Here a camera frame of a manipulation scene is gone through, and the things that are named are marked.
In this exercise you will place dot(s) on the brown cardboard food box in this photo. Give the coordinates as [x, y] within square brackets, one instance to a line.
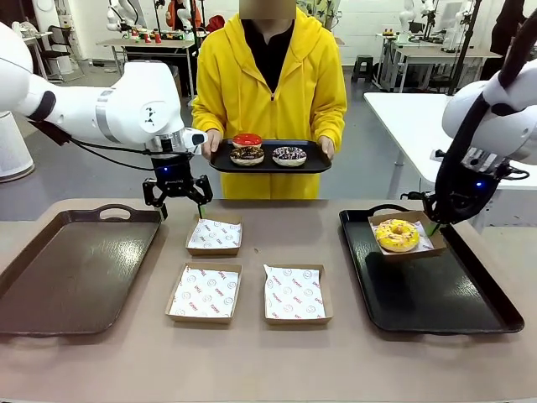
[214, 252]
[298, 321]
[197, 318]
[419, 255]

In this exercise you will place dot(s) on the yellow sprinkled donut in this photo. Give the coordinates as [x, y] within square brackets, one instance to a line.
[386, 241]

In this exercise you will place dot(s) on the dark grey plastic stool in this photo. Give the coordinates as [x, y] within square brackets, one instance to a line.
[363, 63]

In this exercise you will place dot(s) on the person in yellow hoodie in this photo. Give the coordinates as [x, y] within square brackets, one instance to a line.
[251, 84]

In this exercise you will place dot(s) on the white lab desk with equipment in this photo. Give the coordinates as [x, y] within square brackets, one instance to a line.
[419, 54]

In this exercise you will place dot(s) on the person's right forearm yellow sleeve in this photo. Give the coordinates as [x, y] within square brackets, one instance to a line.
[207, 117]

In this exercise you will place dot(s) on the black tripod pole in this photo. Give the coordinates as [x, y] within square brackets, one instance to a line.
[463, 50]

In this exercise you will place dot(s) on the red glazed donut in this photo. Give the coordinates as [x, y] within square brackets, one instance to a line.
[247, 139]

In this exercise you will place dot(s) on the grey workbench with red items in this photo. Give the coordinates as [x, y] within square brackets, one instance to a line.
[147, 43]

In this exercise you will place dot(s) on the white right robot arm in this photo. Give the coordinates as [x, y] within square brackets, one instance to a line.
[503, 121]

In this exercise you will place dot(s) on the chocolate donut with sprinkles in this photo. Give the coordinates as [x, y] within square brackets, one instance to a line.
[238, 157]

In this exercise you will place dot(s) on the black office chair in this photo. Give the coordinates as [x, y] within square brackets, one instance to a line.
[58, 38]

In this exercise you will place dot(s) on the person's left forearm yellow sleeve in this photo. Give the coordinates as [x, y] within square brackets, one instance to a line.
[331, 121]

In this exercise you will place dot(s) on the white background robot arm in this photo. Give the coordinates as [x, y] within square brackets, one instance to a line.
[409, 17]
[117, 14]

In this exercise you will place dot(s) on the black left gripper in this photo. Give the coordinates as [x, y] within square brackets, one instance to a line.
[172, 176]

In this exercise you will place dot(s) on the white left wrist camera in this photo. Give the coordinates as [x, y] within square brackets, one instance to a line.
[195, 139]

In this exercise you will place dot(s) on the person's right hand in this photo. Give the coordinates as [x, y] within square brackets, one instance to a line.
[212, 144]

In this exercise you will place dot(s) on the large white table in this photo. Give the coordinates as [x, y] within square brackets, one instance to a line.
[403, 121]

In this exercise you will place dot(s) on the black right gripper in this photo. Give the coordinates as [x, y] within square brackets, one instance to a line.
[474, 189]

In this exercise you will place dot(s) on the red bag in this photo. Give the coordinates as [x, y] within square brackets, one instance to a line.
[216, 23]

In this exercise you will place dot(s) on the person's left hand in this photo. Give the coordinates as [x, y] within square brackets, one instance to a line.
[328, 149]

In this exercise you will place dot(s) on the dark purple drizzled donut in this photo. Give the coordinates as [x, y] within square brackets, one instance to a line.
[280, 158]

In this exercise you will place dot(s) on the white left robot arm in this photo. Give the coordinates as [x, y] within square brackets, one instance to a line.
[134, 96]

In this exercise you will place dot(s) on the white cylindrical air purifier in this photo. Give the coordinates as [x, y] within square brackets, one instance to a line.
[12, 147]

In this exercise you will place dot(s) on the small black serving tray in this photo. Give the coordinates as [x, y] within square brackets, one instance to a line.
[268, 169]

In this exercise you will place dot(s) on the person in dark coat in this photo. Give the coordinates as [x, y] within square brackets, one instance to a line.
[503, 21]

